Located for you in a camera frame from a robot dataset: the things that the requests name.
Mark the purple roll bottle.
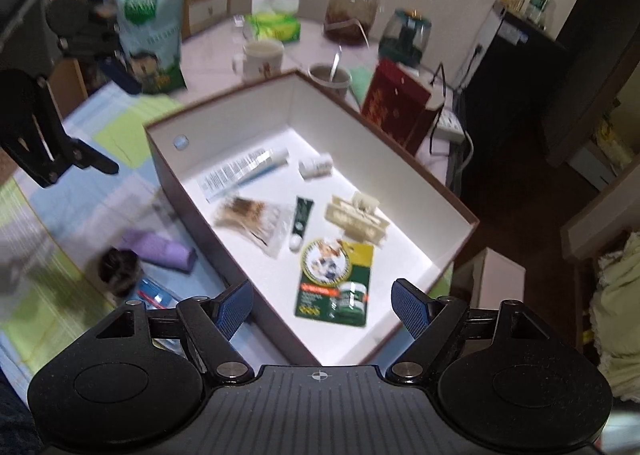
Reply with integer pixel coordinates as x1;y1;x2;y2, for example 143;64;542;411
118;229;196;273

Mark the purple velvet scrunchie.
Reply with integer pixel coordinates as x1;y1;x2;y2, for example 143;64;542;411
98;247;143;299

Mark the green carded balm package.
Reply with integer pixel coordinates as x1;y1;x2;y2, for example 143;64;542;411
294;238;374;327

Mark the cotton swab bag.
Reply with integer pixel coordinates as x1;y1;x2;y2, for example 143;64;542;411
212;195;294;258

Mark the beige hair claw clip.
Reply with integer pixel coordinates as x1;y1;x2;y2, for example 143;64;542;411
324;192;390;245

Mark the green ointment tube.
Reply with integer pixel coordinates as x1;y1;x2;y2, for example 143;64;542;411
288;197;314;253

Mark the white cream tube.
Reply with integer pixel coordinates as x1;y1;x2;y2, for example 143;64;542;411
198;148;288;201

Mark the small white bottle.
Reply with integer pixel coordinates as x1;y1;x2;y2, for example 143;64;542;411
298;154;333;180

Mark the white stool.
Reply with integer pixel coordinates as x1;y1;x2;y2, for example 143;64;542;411
449;248;526;310

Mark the green snack bag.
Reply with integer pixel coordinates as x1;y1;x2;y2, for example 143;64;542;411
115;0;186;94

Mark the checkered tablecloth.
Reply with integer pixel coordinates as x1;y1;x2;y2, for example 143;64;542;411
1;85;193;399

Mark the white mug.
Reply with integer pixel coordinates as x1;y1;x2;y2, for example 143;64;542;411
232;39;284;82

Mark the brown cardboard box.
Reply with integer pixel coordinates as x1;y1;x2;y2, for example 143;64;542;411
146;72;478;365

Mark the green tissue pack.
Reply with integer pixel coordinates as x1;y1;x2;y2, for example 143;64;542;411
244;0;300;44

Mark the white power strip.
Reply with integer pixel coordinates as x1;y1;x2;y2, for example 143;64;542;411
433;108;465;144

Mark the cup with spoon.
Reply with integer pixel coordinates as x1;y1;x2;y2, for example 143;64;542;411
308;46;352;98

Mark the red gift box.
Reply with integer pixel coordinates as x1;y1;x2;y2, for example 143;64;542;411
360;58;446;156

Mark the glass jar white lid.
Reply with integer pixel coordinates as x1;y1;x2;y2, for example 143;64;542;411
323;0;380;46

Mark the green cloth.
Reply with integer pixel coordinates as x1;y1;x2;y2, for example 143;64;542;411
349;66;374;107

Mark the black mini fridge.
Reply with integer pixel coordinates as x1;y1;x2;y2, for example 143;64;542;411
454;1;567;215

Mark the green humidifier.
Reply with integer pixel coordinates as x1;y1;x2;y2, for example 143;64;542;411
378;8;432;68

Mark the water bottle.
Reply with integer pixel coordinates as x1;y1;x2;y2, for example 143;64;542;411
525;0;551;29

